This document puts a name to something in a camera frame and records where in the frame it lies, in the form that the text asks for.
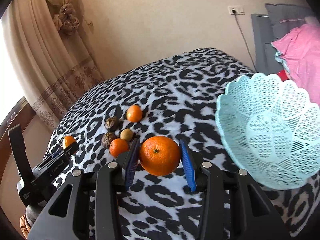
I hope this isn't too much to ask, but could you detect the large orange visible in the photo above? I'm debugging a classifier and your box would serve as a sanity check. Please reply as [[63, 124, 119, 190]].
[[139, 136, 181, 176]]

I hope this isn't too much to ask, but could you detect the red blanket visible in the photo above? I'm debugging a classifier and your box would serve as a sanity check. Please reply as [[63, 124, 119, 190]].
[[277, 69, 291, 81]]

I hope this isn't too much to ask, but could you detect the white wall socket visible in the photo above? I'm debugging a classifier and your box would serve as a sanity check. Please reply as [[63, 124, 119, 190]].
[[228, 5, 245, 15]]

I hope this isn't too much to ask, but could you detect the yellow-green kiwi fruit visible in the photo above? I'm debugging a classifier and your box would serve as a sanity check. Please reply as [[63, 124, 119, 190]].
[[120, 128, 134, 142]]

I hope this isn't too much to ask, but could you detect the grey cushion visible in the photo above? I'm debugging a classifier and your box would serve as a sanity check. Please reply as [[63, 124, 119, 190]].
[[265, 3, 314, 40]]

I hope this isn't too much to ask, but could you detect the small orange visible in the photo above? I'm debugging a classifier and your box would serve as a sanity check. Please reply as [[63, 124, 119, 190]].
[[62, 135, 76, 149], [126, 105, 143, 122], [109, 138, 129, 158]]

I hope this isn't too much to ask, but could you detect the beige patterned curtain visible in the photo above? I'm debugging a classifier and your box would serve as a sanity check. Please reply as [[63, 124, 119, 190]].
[[2, 0, 103, 129]]

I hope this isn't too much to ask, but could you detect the dark brown passion fruit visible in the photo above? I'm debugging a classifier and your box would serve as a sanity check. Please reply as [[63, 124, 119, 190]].
[[105, 116, 119, 132], [101, 132, 117, 148]]

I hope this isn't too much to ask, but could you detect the pink quilt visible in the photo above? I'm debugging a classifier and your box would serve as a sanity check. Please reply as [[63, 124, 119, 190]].
[[271, 24, 319, 104]]

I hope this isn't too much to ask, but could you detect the black power cable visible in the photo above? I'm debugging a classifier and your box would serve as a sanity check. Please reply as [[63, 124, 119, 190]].
[[233, 10, 258, 72]]

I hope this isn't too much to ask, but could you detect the light blue lattice basket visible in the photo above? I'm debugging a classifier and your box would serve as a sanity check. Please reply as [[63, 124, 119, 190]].
[[215, 73, 319, 190]]

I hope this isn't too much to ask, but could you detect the grey sofa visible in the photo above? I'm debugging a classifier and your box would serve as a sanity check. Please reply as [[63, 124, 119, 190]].
[[251, 14, 283, 75]]

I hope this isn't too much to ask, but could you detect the leopard print blanket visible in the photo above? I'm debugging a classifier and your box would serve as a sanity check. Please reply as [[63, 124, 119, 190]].
[[47, 48, 319, 239]]

